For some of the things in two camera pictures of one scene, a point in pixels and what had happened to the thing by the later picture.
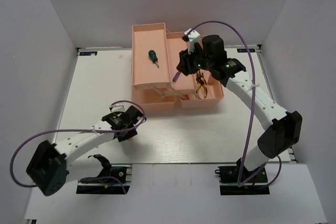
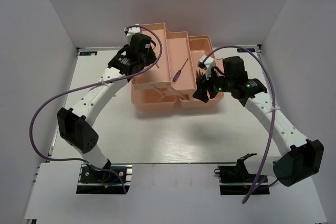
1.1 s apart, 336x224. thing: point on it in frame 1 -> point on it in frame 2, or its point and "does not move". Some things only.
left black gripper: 132,132 -> 151,56
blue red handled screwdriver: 176,75 does not move
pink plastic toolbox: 157,84 does not move
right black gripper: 185,65 -> 202,85
